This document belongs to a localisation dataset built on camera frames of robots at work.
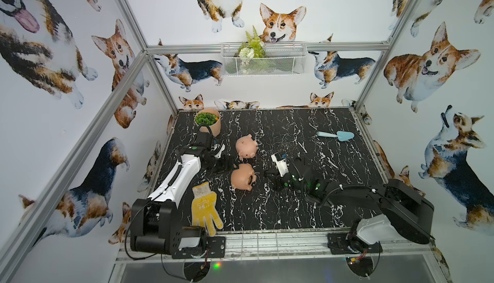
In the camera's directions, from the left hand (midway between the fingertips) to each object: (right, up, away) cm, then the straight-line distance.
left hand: (233, 165), depth 83 cm
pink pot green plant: (-15, +22, +18) cm, 32 cm away
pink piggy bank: (+5, +7, +11) cm, 14 cm away
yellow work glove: (-12, -19, -2) cm, 23 cm away
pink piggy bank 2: (+4, -5, 0) cm, 7 cm away
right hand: (+13, -3, -3) cm, 14 cm away
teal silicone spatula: (+58, +12, +24) cm, 64 cm away
